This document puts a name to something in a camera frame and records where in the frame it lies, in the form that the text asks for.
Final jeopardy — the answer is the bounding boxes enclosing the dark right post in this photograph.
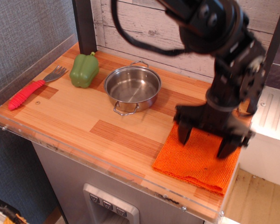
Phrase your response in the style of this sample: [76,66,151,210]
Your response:
[246,0,280,114]

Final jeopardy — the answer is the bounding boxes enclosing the orange knitted cloth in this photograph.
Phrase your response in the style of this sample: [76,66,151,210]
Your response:
[152,124,241,196]

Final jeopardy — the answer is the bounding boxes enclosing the yellow object at corner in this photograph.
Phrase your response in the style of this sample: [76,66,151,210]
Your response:
[3,215,27,224]

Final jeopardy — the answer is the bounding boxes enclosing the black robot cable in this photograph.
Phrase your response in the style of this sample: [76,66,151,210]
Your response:
[111,0,187,57]

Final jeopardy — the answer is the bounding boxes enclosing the silver dispenser panel with buttons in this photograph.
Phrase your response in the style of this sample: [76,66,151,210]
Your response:
[83,183,140,224]

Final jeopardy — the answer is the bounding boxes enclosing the white toy sink unit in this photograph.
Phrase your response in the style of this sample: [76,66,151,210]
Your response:
[239,87,280,185]

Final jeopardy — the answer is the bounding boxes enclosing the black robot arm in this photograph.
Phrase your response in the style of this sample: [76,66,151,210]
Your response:
[161,0,266,159]

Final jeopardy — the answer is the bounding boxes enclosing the green toy bell pepper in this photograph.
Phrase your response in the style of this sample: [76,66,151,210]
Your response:
[70,52,99,88]

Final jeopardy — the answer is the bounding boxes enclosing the clear acrylic table guard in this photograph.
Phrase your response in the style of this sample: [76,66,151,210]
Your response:
[0,111,252,221]

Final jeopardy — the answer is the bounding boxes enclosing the stainless steel pot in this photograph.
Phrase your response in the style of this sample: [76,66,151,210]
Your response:
[104,60,162,116]

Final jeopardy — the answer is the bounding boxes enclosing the dark left post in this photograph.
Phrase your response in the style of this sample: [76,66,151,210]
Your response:
[72,0,97,55]

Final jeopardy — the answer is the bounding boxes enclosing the fork with red handle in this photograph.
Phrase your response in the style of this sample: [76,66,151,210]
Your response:
[8,65,67,110]

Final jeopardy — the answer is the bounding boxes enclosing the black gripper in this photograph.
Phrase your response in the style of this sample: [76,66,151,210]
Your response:
[174,93,255,159]

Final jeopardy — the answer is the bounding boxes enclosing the dark post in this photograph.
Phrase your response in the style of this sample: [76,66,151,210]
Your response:
[72,0,97,55]
[246,0,280,114]

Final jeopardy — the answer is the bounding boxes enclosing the grey toy fridge cabinet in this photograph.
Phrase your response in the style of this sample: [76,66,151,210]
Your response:
[33,143,205,224]

